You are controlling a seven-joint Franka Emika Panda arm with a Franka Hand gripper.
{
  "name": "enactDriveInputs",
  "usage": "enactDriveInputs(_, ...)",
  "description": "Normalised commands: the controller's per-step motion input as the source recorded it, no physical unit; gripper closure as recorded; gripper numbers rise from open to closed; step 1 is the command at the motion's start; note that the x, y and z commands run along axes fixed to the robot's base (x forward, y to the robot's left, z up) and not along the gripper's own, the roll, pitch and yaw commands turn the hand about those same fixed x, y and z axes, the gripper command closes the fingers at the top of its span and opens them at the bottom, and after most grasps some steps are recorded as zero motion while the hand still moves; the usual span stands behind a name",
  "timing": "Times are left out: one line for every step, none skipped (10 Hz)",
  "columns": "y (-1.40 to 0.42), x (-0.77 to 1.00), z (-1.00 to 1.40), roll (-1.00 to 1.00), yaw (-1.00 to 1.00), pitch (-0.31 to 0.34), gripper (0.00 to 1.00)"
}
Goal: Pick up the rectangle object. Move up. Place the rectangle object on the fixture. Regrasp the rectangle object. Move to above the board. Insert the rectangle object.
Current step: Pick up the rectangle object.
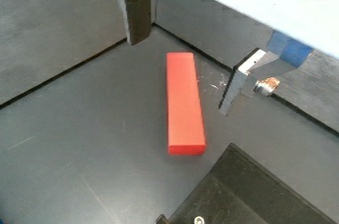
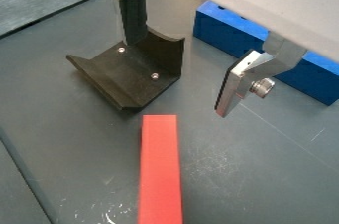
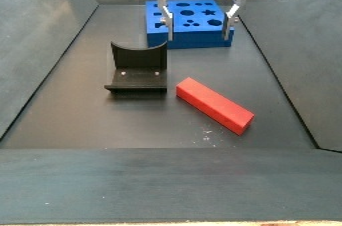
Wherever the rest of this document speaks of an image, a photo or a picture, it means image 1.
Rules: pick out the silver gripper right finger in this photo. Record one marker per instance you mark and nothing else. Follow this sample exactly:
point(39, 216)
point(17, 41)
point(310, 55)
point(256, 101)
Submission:
point(254, 75)

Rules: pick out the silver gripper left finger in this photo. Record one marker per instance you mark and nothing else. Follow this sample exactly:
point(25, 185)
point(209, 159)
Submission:
point(137, 16)

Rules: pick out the red rectangular block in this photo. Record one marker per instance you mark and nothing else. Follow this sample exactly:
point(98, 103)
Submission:
point(186, 125)

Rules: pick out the black curved fixture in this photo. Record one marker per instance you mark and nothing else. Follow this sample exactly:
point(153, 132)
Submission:
point(241, 193)

